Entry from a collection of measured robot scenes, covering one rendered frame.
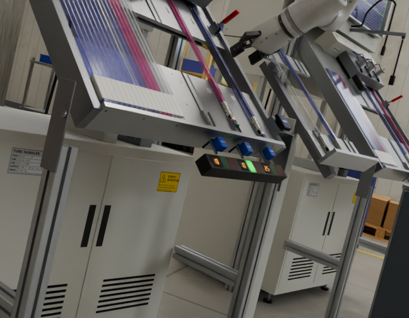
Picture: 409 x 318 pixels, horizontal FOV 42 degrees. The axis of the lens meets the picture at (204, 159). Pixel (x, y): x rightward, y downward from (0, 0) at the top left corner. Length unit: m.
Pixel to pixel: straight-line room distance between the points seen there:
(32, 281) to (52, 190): 0.18
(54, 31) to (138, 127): 0.26
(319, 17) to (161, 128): 0.53
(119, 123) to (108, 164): 0.42
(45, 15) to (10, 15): 6.20
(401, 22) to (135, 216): 8.13
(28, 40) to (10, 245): 10.53
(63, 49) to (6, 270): 0.58
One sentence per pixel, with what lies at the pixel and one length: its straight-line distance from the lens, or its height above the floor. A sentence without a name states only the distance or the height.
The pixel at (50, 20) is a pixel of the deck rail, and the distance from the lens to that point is 1.17.
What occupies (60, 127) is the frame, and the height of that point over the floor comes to 0.67.
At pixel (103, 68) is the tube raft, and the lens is 1.12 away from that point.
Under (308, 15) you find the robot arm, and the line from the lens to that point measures 1.44.
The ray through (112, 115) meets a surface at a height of 0.71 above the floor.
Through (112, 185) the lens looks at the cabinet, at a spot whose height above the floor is 0.51.
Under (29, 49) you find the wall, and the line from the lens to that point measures 11.77.
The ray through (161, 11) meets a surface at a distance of 1.55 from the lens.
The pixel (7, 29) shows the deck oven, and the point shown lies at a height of 1.23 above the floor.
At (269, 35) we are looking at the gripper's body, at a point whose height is 1.00.
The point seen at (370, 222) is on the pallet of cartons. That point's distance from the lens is 5.44.
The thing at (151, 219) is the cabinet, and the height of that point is 0.41.
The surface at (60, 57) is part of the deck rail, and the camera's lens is 1.11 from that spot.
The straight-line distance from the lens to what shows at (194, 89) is 1.36.
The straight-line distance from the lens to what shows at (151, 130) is 1.14.
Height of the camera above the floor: 0.75
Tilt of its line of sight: 4 degrees down
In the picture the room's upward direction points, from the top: 14 degrees clockwise
